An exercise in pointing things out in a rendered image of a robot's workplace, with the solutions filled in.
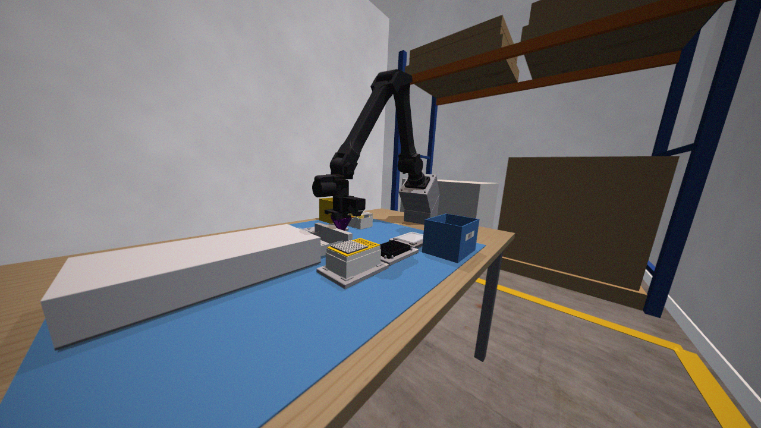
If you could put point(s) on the blue bench mat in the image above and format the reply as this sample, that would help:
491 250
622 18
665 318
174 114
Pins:
234 361

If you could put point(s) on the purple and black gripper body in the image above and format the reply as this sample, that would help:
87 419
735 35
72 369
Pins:
338 215

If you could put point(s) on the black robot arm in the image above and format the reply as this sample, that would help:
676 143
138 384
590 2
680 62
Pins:
345 159

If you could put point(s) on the blue open-top bin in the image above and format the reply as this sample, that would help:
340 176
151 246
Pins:
450 237

